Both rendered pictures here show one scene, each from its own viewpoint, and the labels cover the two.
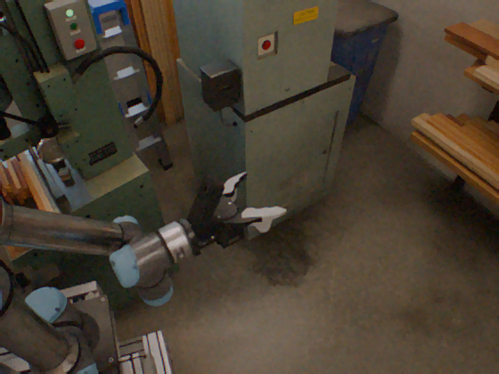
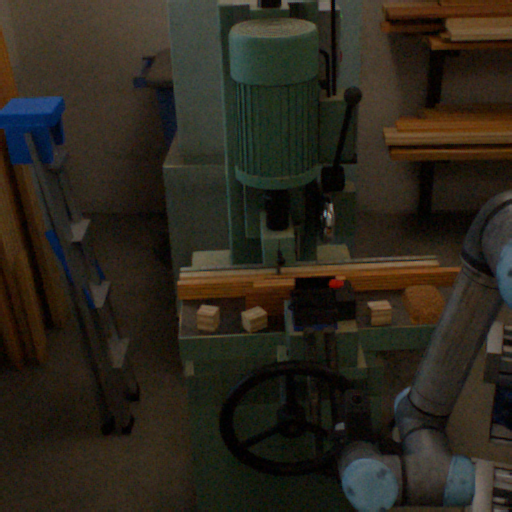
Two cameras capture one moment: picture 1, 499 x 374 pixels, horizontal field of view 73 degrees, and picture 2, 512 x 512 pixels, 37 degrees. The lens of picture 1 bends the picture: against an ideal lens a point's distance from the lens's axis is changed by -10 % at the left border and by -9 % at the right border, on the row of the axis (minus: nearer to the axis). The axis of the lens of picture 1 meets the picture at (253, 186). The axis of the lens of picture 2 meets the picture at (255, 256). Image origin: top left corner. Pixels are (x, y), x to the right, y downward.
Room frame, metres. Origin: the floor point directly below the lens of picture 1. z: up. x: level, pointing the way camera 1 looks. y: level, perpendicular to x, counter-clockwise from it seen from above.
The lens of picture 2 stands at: (0.01, 2.09, 1.84)
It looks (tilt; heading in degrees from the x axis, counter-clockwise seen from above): 29 degrees down; 308
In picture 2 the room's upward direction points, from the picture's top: 2 degrees counter-clockwise
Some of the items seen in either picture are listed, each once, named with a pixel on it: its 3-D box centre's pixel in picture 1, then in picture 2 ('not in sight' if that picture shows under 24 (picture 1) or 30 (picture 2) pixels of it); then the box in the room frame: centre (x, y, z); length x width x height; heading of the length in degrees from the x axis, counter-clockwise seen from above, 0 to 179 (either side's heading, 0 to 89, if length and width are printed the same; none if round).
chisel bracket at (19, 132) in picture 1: (15, 143); (278, 240); (0.92, 0.85, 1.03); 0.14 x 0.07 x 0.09; 130
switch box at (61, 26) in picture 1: (71, 27); (325, 40); (1.01, 0.53, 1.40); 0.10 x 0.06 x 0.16; 130
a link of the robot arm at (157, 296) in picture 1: (149, 276); not in sight; (0.38, 0.23, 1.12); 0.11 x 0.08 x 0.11; 34
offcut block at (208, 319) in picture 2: not in sight; (208, 318); (0.96, 1.07, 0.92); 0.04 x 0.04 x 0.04; 19
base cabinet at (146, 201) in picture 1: (96, 234); (278, 436); (0.99, 0.78, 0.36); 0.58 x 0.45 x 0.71; 130
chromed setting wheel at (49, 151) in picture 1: (54, 148); (326, 219); (0.90, 0.69, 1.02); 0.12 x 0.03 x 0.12; 130
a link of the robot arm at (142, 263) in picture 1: (141, 260); not in sight; (0.36, 0.22, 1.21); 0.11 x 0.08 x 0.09; 124
